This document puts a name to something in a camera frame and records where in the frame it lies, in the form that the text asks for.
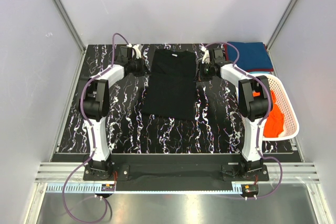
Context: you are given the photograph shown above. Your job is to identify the black t shirt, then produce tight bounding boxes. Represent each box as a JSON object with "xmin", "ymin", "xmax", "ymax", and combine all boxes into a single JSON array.
[{"xmin": 142, "ymin": 49, "xmax": 196, "ymax": 121}]

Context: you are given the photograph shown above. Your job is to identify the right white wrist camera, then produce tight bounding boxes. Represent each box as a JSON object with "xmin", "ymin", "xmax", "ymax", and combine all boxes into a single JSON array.
[{"xmin": 201, "ymin": 46, "xmax": 211, "ymax": 63}]

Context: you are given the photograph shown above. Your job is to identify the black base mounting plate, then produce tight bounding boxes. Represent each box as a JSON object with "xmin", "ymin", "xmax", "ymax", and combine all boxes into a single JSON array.
[{"xmin": 83, "ymin": 154, "xmax": 269, "ymax": 193}]

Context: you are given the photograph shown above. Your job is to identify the slotted cable duct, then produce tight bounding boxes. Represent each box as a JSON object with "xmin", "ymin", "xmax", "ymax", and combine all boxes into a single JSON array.
[{"xmin": 46, "ymin": 183, "xmax": 243, "ymax": 195}]

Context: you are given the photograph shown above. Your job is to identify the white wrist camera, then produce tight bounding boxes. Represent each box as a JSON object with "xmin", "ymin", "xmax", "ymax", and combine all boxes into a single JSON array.
[
  {"xmin": 127, "ymin": 44, "xmax": 143, "ymax": 59},
  {"xmin": 201, "ymin": 46, "xmax": 211, "ymax": 63}
]

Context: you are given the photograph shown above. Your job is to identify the white plastic laundry basket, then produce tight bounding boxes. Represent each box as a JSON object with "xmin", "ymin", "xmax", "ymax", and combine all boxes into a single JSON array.
[{"xmin": 262, "ymin": 73, "xmax": 299, "ymax": 142}]

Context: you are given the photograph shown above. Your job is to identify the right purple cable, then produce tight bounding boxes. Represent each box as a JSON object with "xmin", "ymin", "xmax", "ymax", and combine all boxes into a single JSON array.
[{"xmin": 204, "ymin": 41, "xmax": 284, "ymax": 200}]

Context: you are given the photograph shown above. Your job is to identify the orange t shirt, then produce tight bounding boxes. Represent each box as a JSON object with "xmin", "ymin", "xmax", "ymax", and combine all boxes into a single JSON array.
[{"xmin": 263, "ymin": 90, "xmax": 285, "ymax": 138}]

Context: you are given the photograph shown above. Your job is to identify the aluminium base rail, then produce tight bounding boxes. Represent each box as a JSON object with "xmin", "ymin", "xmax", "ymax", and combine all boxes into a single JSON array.
[{"xmin": 35, "ymin": 162, "xmax": 320, "ymax": 184}]

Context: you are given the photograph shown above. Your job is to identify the right aluminium frame post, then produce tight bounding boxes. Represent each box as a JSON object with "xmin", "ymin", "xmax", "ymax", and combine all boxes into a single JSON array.
[{"xmin": 265, "ymin": 0, "xmax": 316, "ymax": 50}]

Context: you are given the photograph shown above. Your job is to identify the left aluminium frame post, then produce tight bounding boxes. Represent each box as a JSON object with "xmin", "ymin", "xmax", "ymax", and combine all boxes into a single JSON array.
[{"xmin": 36, "ymin": 0, "xmax": 87, "ymax": 53}]

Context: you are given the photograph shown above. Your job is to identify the aluminium frame post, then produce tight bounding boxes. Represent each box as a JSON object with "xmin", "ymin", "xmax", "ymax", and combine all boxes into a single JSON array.
[
  {"xmin": 36, "ymin": 0, "xmax": 87, "ymax": 53},
  {"xmin": 265, "ymin": 0, "xmax": 316, "ymax": 50}
]

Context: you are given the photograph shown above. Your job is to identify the folded light blue t shirt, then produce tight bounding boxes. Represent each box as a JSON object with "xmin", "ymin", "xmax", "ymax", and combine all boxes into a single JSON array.
[{"xmin": 250, "ymin": 71, "xmax": 273, "ymax": 76}]

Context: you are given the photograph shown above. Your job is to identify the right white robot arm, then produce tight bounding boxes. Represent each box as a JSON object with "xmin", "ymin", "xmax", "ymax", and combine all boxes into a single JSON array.
[{"xmin": 195, "ymin": 46, "xmax": 272, "ymax": 180}]

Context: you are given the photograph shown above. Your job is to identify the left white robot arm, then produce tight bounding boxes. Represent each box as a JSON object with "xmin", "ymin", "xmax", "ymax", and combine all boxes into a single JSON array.
[{"xmin": 77, "ymin": 44, "xmax": 150, "ymax": 180}]

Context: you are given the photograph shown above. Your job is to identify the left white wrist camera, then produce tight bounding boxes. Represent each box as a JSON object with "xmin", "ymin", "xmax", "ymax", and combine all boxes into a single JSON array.
[{"xmin": 127, "ymin": 44, "xmax": 143, "ymax": 59}]

